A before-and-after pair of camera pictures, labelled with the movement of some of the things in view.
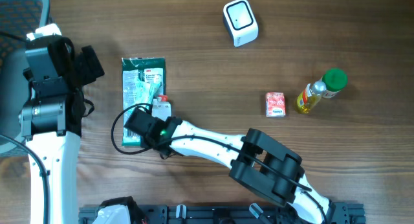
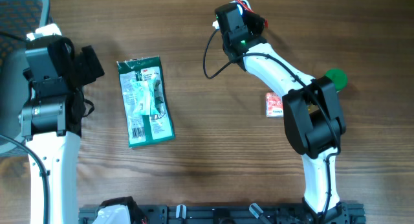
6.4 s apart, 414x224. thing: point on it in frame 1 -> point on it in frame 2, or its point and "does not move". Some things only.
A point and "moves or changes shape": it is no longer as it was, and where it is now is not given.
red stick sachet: (164, 98) -> (244, 6)
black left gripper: (87, 65) does not move
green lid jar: (336, 79) does not move
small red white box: (275, 103) does not move
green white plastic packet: (143, 79) moves or changes shape
